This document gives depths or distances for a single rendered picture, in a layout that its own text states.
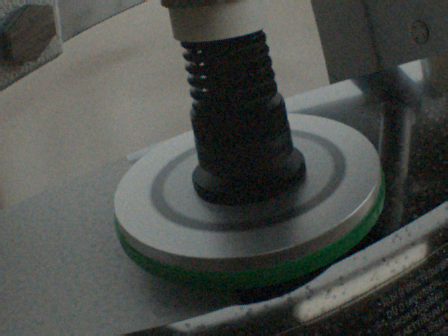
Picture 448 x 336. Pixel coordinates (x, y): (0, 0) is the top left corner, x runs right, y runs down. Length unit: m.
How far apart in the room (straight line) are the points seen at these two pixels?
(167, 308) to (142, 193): 0.10
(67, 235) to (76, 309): 0.13
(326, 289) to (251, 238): 0.09
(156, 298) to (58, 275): 0.11
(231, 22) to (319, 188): 0.14
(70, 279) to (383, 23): 1.30
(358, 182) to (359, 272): 0.07
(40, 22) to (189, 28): 0.20
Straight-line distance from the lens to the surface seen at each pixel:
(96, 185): 0.71
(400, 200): 0.59
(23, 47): 0.29
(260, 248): 0.45
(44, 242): 0.64
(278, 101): 0.50
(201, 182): 0.52
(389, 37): 1.72
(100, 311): 0.52
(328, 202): 0.49
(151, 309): 0.51
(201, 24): 0.46
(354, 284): 0.52
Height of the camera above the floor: 1.16
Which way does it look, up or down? 27 degrees down
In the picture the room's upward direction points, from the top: 11 degrees counter-clockwise
